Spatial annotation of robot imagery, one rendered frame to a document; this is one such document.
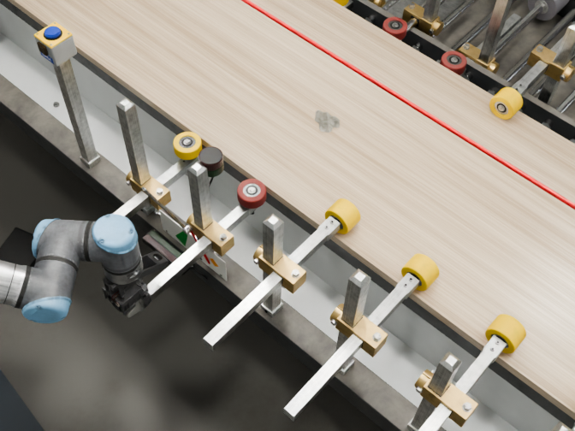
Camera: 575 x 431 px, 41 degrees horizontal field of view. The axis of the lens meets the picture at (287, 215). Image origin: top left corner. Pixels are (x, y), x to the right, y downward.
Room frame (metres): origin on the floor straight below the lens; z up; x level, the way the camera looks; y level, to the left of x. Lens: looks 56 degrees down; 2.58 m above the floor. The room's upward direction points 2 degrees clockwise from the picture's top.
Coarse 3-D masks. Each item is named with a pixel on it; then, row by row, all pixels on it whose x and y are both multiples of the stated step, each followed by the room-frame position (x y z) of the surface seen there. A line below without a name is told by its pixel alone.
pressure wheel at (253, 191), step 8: (240, 184) 1.25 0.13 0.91; (248, 184) 1.25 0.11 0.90; (256, 184) 1.25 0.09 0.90; (240, 192) 1.22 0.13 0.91; (248, 192) 1.22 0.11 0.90; (256, 192) 1.22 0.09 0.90; (264, 192) 1.22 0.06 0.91; (240, 200) 1.20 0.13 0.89; (248, 200) 1.19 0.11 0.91; (256, 200) 1.19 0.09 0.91; (264, 200) 1.21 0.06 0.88; (248, 208) 1.19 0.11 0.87
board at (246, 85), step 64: (64, 0) 1.97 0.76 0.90; (128, 0) 1.98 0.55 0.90; (192, 0) 2.00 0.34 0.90; (256, 0) 2.01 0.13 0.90; (320, 0) 2.02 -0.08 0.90; (128, 64) 1.69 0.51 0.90; (192, 64) 1.70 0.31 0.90; (256, 64) 1.71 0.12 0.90; (320, 64) 1.72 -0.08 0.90; (384, 64) 1.74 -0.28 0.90; (192, 128) 1.44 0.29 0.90; (256, 128) 1.45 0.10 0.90; (384, 128) 1.47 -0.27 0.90; (512, 128) 1.50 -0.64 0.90; (320, 192) 1.23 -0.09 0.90; (384, 192) 1.24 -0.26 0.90; (448, 192) 1.25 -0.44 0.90; (512, 192) 1.26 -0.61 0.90; (384, 256) 1.04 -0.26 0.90; (448, 256) 1.05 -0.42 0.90; (512, 256) 1.06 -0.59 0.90; (448, 320) 0.86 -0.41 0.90
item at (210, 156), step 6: (204, 150) 1.19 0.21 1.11; (210, 150) 1.19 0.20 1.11; (216, 150) 1.19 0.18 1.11; (204, 156) 1.17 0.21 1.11; (210, 156) 1.17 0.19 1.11; (216, 156) 1.17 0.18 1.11; (204, 162) 1.15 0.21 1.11; (210, 162) 1.15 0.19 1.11; (216, 162) 1.16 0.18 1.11; (210, 180) 1.17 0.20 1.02
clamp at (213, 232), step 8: (192, 216) 1.16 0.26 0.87; (192, 224) 1.13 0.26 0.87; (216, 224) 1.14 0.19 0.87; (200, 232) 1.11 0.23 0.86; (208, 232) 1.11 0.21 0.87; (216, 232) 1.11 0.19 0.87; (224, 232) 1.11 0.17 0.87; (216, 240) 1.08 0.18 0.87; (232, 240) 1.10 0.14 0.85; (216, 248) 1.07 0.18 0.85; (224, 248) 1.07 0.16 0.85
